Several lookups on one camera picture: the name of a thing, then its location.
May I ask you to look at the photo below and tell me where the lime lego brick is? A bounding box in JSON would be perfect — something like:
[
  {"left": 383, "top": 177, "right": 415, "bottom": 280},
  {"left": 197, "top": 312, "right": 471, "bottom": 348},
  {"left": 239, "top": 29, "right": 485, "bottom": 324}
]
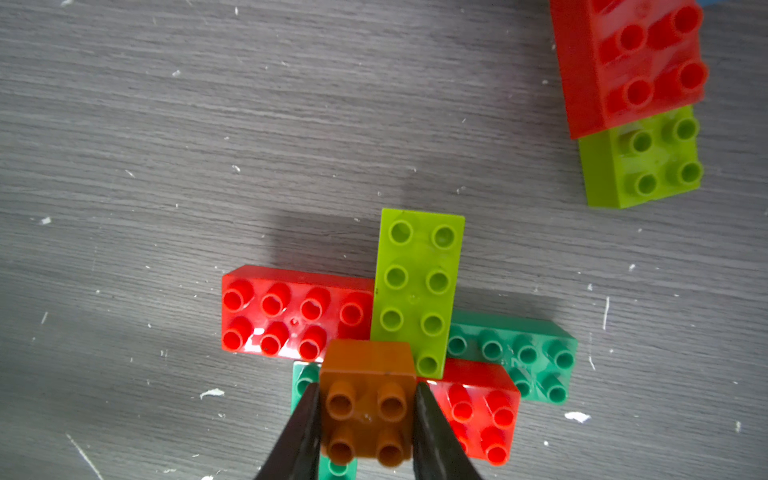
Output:
[
  {"left": 370, "top": 208, "right": 465, "bottom": 379},
  {"left": 578, "top": 106, "right": 704, "bottom": 209}
]

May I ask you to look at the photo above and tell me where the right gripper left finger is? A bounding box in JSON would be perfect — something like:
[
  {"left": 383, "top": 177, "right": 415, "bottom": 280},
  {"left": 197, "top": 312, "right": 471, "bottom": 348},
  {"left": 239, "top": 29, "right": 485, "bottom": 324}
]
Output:
[{"left": 255, "top": 383, "right": 321, "bottom": 480}]

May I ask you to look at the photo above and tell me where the red lego brick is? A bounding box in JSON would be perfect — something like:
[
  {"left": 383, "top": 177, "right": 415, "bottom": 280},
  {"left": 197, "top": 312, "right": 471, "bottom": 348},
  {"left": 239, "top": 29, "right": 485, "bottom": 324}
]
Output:
[
  {"left": 221, "top": 265, "right": 374, "bottom": 362},
  {"left": 419, "top": 358, "right": 521, "bottom": 467},
  {"left": 550, "top": 0, "right": 709, "bottom": 139}
]

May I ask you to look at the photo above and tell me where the green lego brick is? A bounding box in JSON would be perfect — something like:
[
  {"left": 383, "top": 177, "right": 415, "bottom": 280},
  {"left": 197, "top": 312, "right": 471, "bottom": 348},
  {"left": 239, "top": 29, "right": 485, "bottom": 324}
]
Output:
[{"left": 290, "top": 308, "right": 580, "bottom": 480}]

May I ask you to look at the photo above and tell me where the orange square lego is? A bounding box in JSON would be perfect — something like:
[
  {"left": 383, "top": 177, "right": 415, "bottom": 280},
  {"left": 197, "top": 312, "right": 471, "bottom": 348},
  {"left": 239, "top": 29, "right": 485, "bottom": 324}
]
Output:
[{"left": 319, "top": 340, "right": 417, "bottom": 469}]

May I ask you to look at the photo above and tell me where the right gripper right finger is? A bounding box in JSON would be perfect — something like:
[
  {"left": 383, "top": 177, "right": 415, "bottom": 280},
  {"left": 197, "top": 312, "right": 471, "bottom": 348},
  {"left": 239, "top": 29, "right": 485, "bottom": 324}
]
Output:
[{"left": 413, "top": 382, "right": 481, "bottom": 480}]

